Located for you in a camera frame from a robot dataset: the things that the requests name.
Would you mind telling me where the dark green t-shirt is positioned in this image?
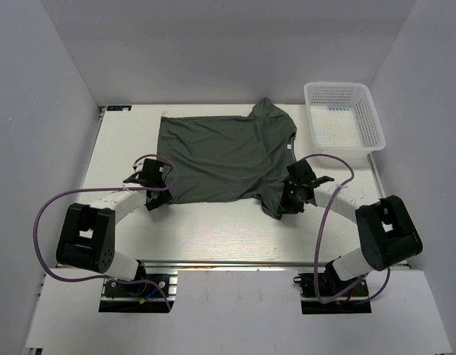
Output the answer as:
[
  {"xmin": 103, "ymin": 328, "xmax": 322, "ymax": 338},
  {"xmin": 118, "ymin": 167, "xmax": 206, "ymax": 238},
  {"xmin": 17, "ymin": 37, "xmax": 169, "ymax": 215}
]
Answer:
[{"xmin": 157, "ymin": 98, "xmax": 297, "ymax": 220}]

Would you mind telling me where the white perforated plastic basket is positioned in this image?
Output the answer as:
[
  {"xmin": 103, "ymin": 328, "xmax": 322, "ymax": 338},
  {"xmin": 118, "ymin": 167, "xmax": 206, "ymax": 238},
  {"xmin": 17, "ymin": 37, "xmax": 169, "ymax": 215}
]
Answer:
[{"xmin": 304, "ymin": 81, "xmax": 386, "ymax": 157}]

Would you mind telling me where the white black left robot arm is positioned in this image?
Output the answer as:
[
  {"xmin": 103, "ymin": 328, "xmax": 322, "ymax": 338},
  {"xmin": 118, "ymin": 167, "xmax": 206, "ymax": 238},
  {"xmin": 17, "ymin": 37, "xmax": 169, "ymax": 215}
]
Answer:
[{"xmin": 56, "ymin": 155, "xmax": 173, "ymax": 295}]

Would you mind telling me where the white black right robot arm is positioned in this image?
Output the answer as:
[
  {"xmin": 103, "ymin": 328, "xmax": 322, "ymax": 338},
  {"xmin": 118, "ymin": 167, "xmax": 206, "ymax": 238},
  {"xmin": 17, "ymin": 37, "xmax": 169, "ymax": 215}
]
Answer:
[{"xmin": 280, "ymin": 160, "xmax": 423, "ymax": 295}]

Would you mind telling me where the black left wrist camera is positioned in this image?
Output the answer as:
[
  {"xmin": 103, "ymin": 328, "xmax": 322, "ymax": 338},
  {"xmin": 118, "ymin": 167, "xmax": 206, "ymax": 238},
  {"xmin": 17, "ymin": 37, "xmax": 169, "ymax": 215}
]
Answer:
[{"xmin": 123, "ymin": 172, "xmax": 142, "ymax": 184}]

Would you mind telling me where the dark label sticker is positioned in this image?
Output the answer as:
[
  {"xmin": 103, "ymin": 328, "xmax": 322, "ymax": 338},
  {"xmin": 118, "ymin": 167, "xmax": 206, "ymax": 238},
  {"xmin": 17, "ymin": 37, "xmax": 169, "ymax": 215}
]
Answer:
[{"xmin": 106, "ymin": 105, "xmax": 132, "ymax": 112}]

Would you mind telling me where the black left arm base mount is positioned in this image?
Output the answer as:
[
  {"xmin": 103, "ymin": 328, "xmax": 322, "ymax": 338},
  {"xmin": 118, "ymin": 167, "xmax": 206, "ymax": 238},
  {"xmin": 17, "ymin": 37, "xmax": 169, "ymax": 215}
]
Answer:
[{"xmin": 98, "ymin": 273, "xmax": 178, "ymax": 314}]

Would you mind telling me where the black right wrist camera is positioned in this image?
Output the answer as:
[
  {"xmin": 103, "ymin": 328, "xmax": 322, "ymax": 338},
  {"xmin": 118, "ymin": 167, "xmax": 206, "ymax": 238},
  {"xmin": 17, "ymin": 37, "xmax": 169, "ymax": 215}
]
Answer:
[{"xmin": 312, "ymin": 176, "xmax": 335, "ymax": 186}]

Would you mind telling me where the aluminium table edge rail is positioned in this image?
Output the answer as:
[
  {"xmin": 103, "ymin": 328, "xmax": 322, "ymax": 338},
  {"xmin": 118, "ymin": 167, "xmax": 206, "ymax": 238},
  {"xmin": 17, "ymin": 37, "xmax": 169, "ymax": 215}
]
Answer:
[{"xmin": 143, "ymin": 260, "xmax": 314, "ymax": 268}]

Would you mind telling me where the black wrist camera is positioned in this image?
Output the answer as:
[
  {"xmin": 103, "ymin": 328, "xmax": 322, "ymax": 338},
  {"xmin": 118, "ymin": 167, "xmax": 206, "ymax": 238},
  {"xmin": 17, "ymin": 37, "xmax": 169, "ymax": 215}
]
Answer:
[
  {"xmin": 123, "ymin": 172, "xmax": 142, "ymax": 184},
  {"xmin": 312, "ymin": 176, "xmax": 335, "ymax": 186}
]

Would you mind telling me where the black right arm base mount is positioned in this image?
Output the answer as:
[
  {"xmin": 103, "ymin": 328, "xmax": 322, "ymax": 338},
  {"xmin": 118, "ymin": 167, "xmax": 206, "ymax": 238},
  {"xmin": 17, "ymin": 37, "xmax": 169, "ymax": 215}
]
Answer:
[{"xmin": 292, "ymin": 273, "xmax": 372, "ymax": 315}]

